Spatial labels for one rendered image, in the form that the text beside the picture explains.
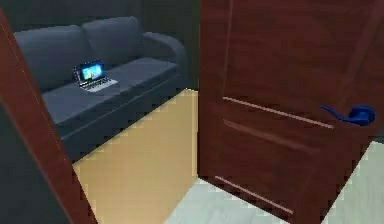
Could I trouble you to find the dark red wooden door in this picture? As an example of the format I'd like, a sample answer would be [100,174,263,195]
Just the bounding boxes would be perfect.
[197,0,384,224]

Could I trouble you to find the dark grey sofa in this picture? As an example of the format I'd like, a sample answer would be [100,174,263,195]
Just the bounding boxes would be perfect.
[13,15,188,164]

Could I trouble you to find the open silver laptop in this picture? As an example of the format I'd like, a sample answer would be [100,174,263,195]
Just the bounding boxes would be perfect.
[72,59,119,93]

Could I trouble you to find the blue lever door handle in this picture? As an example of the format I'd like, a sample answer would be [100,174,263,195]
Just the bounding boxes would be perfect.
[320,105,377,127]

